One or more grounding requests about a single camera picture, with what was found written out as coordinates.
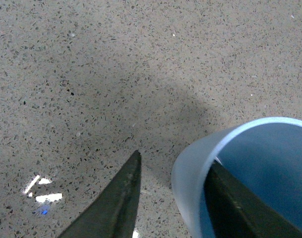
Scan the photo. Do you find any blue cup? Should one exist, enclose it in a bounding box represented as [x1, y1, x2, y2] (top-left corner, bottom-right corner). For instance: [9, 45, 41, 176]
[171, 117, 302, 238]

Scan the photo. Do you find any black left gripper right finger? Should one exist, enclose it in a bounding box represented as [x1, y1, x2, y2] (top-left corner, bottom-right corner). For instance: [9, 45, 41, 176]
[204, 162, 302, 238]

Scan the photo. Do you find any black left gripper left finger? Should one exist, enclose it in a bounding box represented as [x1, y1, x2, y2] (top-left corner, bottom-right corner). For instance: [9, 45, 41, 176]
[59, 150, 141, 238]

